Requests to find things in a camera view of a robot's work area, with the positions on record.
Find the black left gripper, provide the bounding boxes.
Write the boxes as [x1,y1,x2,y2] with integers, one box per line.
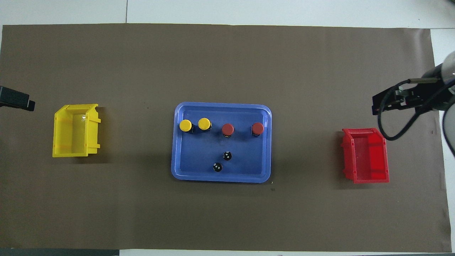
[0,86,36,112]

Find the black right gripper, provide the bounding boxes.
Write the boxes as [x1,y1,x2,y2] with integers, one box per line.
[372,79,445,116]

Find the yellow plastic bin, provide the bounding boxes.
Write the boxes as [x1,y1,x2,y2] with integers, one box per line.
[52,103,102,158]

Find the red plastic bin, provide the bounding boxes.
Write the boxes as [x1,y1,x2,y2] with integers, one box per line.
[341,128,390,184]

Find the brown paper mat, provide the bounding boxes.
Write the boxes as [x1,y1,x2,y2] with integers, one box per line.
[0,23,452,253]

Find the blue plastic tray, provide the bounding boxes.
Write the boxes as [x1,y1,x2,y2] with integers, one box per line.
[171,102,272,183]

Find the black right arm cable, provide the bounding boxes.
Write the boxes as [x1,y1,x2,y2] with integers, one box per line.
[377,80,455,141]

